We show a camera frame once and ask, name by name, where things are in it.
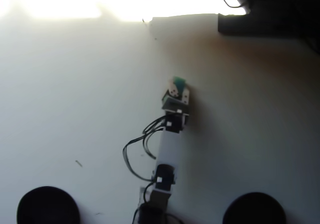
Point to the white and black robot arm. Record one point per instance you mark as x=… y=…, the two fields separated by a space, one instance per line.
x=166 y=149

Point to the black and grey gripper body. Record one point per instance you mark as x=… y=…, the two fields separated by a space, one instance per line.
x=175 y=104

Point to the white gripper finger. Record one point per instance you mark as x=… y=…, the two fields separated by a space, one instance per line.
x=173 y=88
x=186 y=95

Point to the dark rectangular box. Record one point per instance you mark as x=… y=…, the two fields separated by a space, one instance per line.
x=257 y=24

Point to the black round bowl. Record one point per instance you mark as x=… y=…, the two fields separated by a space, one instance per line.
x=48 y=206
x=253 y=209

